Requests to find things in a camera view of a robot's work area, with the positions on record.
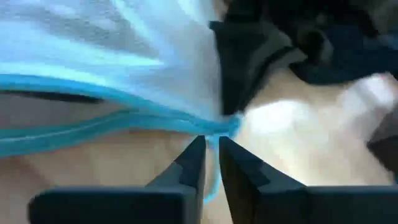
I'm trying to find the white mesh bag blue trim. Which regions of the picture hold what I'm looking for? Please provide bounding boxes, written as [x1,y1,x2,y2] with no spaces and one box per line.
[0,0,244,203]

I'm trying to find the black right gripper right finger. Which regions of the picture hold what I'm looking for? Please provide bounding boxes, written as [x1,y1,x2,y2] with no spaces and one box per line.
[218,136,398,224]

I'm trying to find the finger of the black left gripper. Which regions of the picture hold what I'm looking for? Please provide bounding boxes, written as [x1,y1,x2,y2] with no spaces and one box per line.
[210,20,294,116]

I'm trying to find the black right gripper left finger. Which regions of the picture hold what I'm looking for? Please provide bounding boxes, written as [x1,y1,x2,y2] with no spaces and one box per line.
[27,135,207,224]

